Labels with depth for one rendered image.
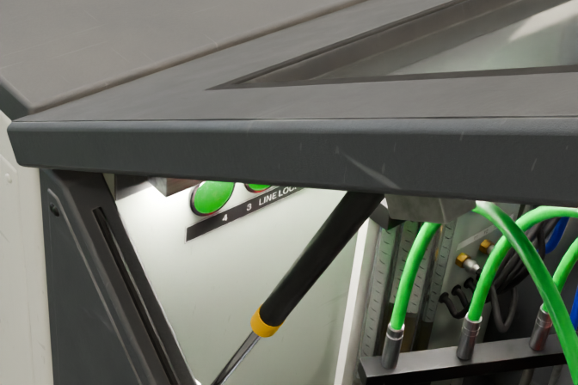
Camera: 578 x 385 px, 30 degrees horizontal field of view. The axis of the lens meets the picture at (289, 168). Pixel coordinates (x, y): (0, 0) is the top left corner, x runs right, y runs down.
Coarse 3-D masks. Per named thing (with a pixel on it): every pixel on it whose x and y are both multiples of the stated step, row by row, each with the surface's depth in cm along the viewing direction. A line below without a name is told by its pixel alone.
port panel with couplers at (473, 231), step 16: (512, 208) 137; (464, 224) 131; (480, 224) 134; (464, 240) 133; (480, 240) 136; (496, 240) 139; (464, 256) 134; (480, 256) 138; (448, 272) 135; (464, 272) 138; (448, 288) 137
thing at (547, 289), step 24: (504, 216) 90; (528, 240) 87; (408, 264) 109; (528, 264) 86; (408, 288) 111; (552, 288) 84; (552, 312) 83; (576, 336) 82; (576, 360) 81; (576, 384) 81
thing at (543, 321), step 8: (576, 240) 113; (576, 248) 113; (568, 256) 114; (576, 256) 114; (560, 264) 116; (568, 264) 115; (560, 272) 116; (568, 272) 116; (560, 280) 116; (560, 288) 117; (544, 304) 119; (544, 312) 120; (536, 320) 121; (544, 320) 120; (536, 328) 121; (544, 328) 121; (536, 336) 122; (544, 336) 121; (536, 344) 122; (544, 344) 122
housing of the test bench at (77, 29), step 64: (0, 0) 96; (64, 0) 97; (128, 0) 98; (192, 0) 99; (256, 0) 100; (320, 0) 101; (0, 64) 88; (64, 64) 88; (128, 64) 89; (0, 128) 89; (0, 192) 95; (0, 256) 101; (0, 320) 107; (0, 384) 114
